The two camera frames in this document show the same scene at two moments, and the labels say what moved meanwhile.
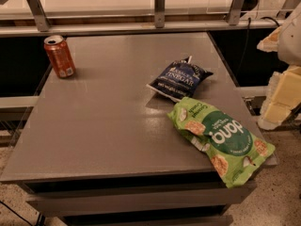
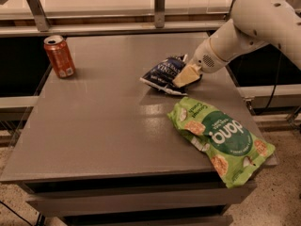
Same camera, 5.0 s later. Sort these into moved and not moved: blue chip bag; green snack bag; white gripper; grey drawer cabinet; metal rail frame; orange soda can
Moved: blue chip bag; white gripper
Not moved: metal rail frame; grey drawer cabinet; green snack bag; orange soda can
